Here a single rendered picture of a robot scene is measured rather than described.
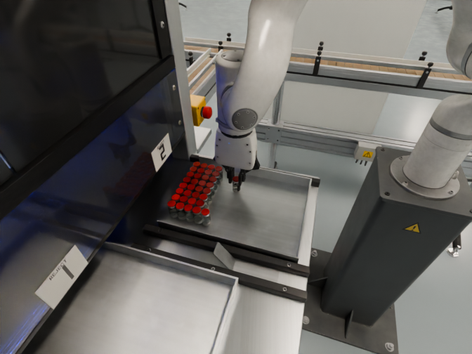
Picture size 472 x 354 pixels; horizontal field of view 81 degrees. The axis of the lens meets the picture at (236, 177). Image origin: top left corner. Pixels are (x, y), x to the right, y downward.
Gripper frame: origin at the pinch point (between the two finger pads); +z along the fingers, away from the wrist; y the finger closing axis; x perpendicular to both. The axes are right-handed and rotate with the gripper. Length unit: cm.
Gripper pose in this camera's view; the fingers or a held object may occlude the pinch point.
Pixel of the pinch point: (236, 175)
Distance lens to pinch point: 74.8
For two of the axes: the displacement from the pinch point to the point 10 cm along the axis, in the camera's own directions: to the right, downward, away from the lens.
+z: 0.0, 7.2, 6.9
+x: 3.0, -6.6, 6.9
